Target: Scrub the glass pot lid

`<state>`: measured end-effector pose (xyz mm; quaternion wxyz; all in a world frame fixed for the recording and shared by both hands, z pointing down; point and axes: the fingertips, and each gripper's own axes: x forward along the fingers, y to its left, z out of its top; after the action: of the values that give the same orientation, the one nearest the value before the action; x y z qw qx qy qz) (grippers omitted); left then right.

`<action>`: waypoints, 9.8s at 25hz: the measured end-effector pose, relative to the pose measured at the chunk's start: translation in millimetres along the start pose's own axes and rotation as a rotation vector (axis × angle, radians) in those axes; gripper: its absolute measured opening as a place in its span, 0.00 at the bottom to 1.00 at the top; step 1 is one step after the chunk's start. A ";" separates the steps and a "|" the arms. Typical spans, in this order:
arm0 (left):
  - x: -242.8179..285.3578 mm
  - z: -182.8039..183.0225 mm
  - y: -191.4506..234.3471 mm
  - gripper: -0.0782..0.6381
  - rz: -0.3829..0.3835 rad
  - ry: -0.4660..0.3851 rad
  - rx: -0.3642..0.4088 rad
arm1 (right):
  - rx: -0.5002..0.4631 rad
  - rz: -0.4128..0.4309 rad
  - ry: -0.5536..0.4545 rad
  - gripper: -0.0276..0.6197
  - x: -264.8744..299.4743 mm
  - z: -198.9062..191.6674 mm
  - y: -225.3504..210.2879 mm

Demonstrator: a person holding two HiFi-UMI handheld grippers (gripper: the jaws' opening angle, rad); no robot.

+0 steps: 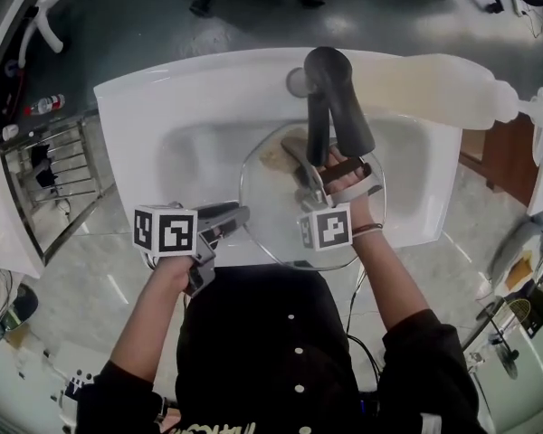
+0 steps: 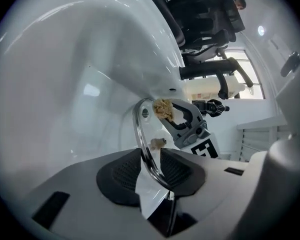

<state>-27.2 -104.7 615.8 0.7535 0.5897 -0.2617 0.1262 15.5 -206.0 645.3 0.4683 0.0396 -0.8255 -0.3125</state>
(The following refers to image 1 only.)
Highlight black box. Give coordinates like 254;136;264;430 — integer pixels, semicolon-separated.
522;285;543;339

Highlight large white ceramic sink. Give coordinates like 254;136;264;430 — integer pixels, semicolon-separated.
92;46;463;271

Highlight person's right forearm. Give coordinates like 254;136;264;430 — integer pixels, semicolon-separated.
350;192;431;334

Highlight person's black shirt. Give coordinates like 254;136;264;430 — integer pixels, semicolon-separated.
74;264;488;434

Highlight plastic bottle red label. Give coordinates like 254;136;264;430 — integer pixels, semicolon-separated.
24;93;67;118

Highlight black round device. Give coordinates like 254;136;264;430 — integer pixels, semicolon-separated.
0;282;41;332

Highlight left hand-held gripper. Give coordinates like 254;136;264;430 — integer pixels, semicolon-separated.
131;200;252;298

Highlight round glass lid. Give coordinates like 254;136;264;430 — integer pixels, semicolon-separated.
237;121;387;272

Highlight tall black sink faucet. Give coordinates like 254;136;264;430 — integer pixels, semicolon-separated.
302;45;376;168

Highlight small desk fan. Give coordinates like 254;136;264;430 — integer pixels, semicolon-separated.
491;339;522;380

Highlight person's right hand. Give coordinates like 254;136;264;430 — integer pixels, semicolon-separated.
323;145;368;196

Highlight translucent beige soap pump bottle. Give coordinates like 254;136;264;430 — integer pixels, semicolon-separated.
352;52;543;132

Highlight beige fibrous loofah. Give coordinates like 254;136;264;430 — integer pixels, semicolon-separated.
259;147;300;176

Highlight black cloth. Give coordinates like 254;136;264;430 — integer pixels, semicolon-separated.
30;144;59;190

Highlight orange cushion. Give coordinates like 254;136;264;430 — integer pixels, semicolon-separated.
504;250;534;289

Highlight yellow mesh swatter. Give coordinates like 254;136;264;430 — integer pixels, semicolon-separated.
496;297;533;335

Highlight chrome metal sink stand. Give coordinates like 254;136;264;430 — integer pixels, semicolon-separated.
0;108;115;267

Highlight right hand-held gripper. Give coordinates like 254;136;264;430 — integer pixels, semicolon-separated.
284;143;386;253

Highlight white round cushioned seat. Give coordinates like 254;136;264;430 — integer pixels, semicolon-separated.
487;218;543;291

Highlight white mesh office chair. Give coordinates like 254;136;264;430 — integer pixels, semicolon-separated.
0;0;95;98

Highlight white shallow sink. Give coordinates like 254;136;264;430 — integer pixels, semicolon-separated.
0;142;45;280

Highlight wooden vanity with white sink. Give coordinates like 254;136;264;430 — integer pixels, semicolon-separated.
459;115;543;219

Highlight dark red wrist band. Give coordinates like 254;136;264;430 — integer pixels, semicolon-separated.
350;222;386;239

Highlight person's left forearm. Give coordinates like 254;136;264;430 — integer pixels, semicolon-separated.
110;255;196;391

